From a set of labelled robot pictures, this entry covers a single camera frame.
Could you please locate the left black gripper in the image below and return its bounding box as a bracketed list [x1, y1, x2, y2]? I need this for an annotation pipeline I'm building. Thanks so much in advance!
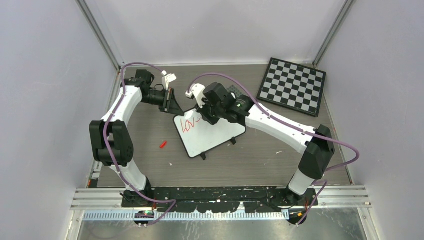
[140, 87, 184, 116]

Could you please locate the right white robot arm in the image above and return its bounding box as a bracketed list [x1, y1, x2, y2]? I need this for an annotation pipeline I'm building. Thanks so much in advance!
[186, 82, 335, 205]

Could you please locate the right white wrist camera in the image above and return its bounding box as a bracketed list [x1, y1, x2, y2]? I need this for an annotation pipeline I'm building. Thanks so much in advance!
[185, 83, 206, 109]

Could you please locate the black white checkerboard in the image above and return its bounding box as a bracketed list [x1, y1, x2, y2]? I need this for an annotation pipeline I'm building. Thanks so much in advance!
[256, 57, 327, 117]

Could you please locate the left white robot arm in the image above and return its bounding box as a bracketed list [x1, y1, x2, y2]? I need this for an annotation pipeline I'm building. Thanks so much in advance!
[89, 69, 184, 207]

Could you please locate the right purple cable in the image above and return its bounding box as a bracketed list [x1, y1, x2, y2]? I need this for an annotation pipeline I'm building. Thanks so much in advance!
[187, 72, 361, 228]

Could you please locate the grey lego baseplate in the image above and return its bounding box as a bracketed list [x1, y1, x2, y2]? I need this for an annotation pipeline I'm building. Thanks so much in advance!
[226, 85, 243, 99]

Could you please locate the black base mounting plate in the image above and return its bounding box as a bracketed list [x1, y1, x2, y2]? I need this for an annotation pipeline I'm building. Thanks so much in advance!
[120, 186, 318, 214]

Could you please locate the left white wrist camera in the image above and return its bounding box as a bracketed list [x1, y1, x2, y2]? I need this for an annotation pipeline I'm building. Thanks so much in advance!
[161, 70, 177, 90]

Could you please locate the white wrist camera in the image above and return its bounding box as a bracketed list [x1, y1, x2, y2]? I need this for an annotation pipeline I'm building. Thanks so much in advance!
[161, 70, 177, 90]
[185, 83, 206, 109]

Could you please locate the white whiteboard with black frame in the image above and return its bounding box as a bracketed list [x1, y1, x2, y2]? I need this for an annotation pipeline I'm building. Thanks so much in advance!
[173, 108, 247, 159]

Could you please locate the red marker cap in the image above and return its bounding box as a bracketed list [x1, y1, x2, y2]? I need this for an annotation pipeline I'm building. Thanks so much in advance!
[159, 141, 168, 149]

